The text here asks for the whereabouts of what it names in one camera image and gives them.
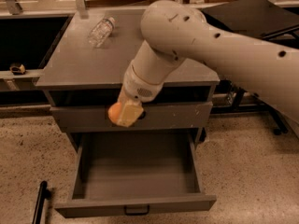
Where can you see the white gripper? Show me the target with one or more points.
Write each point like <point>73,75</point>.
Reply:
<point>140,88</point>

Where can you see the orange fruit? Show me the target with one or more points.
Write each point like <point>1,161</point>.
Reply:
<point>114,112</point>

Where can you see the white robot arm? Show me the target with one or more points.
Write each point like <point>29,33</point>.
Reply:
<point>173,32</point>

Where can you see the grey top drawer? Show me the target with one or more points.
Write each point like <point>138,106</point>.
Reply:
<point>86,119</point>

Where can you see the grey drawer cabinet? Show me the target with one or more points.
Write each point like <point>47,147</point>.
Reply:
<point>79,75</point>

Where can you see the open grey drawer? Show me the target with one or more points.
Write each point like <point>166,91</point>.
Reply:
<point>135,174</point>

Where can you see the clear plastic bottle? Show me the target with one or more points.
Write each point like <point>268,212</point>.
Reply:
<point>101,31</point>

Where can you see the black pole bottom left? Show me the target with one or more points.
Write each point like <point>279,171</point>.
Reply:
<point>43,195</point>

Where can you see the black panel on stand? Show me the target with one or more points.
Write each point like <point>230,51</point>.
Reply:
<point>256,18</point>

